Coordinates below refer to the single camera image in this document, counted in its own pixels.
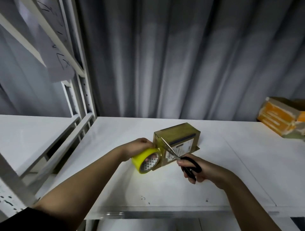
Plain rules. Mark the orange and white carton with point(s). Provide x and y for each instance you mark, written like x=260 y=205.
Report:
x=281 y=119

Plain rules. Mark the handwritten paper sheet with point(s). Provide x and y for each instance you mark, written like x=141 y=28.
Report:
x=55 y=19
x=59 y=64

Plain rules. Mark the person's left forearm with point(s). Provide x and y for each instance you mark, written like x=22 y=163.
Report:
x=76 y=195

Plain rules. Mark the person's left hand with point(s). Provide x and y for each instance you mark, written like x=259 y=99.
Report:
x=136 y=147

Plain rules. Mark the white metal shelf rack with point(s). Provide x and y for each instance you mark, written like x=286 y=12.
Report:
x=78 y=81

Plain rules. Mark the small brown labelled carton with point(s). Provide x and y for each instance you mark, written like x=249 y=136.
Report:
x=178 y=135

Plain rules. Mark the person's right hand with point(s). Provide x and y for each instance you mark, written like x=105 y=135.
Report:
x=209 y=169

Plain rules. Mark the person's right forearm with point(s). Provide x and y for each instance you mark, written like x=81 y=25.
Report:
x=252 y=209

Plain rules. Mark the yellow tape roll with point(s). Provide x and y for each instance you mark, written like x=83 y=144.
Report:
x=143 y=159

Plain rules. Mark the black scissors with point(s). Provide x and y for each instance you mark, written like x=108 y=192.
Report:
x=169 y=148

